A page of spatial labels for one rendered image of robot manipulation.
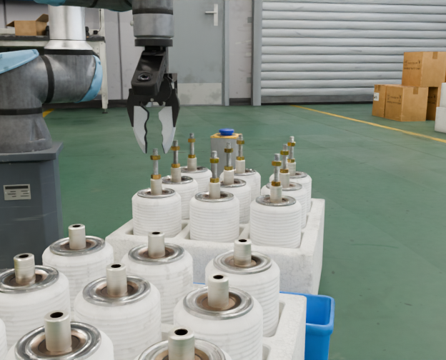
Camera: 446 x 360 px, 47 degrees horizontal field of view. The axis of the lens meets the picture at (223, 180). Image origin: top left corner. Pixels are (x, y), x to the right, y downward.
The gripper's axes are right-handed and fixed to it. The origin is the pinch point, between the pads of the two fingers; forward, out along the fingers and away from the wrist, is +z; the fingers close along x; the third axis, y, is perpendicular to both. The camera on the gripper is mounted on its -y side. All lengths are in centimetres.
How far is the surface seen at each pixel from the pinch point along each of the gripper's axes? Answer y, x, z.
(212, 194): -2.3, -11.4, 8.6
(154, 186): -0.4, 0.2, 7.7
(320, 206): 19.7, -34.2, 16.5
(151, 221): -4.1, 0.0, 13.7
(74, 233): -30.8, 4.8, 7.0
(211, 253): -9.1, -11.9, 17.8
